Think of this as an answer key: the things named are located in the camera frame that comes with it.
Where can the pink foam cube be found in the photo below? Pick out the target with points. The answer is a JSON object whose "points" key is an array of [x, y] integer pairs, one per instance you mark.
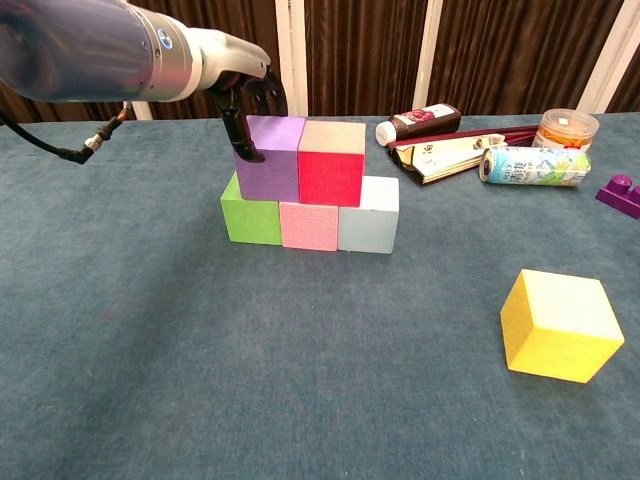
{"points": [[310, 227]]}

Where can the dark red folding fan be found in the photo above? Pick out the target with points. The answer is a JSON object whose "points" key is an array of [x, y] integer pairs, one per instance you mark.
{"points": [[445, 160]]}

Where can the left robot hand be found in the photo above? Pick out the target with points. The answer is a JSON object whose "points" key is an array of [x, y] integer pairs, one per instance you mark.
{"points": [[225, 55]]}

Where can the white frame post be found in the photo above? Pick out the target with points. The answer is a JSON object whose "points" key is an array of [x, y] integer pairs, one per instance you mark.
{"points": [[425, 65], [142, 111], [295, 60], [607, 65]]}

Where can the yellow foam cube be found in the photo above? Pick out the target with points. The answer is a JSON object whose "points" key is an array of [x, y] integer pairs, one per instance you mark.
{"points": [[555, 340]]}

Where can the dark juice bottle white cap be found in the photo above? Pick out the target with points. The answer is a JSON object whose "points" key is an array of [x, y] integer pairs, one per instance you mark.
{"points": [[425, 120]]}

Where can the teal table cloth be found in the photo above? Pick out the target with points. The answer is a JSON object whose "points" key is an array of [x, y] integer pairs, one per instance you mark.
{"points": [[320, 350]]}

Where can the purple toy brick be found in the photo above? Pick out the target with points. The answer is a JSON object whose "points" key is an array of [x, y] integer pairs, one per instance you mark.
{"points": [[617, 197]]}

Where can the green foam cube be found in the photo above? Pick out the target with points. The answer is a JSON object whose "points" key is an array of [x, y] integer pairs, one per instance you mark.
{"points": [[250, 222]]}

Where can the purple foam cube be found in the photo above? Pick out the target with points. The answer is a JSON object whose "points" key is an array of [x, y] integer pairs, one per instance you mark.
{"points": [[272, 175]]}

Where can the dark brown pleated curtain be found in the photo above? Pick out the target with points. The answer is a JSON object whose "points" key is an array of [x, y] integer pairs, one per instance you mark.
{"points": [[360, 50]]}

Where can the light blue foam cube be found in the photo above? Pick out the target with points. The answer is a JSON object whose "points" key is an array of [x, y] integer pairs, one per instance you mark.
{"points": [[367, 230]]}

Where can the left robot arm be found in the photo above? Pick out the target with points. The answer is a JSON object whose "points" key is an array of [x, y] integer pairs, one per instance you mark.
{"points": [[90, 50]]}

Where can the printed light blue drink can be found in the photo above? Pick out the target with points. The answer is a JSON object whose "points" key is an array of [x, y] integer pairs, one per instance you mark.
{"points": [[535, 167]]}

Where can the clear jar orange contents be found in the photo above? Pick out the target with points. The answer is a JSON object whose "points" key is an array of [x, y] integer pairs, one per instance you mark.
{"points": [[565, 130]]}

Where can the red foam cube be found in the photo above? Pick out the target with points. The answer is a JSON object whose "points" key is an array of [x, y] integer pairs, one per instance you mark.
{"points": [[330, 177]]}

